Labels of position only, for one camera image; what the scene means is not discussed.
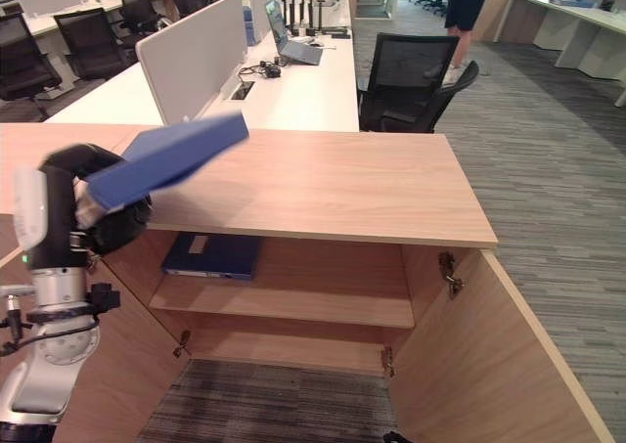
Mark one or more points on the black mesh office chair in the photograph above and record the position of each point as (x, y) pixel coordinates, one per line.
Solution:
(411, 71)

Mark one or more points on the wooden cabinet door, wide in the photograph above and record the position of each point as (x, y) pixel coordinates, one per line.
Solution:
(489, 365)

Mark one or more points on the wooden cabinet shelf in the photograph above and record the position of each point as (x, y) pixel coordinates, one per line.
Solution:
(293, 301)

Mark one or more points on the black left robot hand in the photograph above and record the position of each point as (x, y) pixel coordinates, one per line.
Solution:
(54, 208)

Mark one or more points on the wooden office cabinet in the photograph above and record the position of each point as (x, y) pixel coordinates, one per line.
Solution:
(318, 184)

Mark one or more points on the person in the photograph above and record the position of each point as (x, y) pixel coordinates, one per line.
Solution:
(467, 3)

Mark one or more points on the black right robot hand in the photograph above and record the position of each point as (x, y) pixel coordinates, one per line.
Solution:
(393, 438)

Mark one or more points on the blue folder with white label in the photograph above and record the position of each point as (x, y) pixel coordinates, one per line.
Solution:
(220, 257)

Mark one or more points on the black antenna stand row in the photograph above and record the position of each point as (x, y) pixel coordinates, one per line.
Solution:
(300, 15)

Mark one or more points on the long white office desk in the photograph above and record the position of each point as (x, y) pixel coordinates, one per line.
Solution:
(313, 96)

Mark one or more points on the open grey laptop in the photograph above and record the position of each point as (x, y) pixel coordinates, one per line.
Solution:
(300, 52)

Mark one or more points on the white desk with panel legs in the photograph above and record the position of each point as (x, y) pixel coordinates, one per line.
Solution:
(582, 27)

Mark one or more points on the wooden cabinet door, narrow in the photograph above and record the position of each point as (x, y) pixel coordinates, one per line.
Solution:
(127, 345)

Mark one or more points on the white desk partition panel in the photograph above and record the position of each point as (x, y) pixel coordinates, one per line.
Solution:
(195, 57)
(264, 3)

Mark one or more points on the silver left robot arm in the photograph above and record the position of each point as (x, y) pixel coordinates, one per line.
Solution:
(54, 355)

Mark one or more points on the metal door hinge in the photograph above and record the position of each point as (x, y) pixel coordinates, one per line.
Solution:
(182, 343)
(450, 274)
(388, 361)

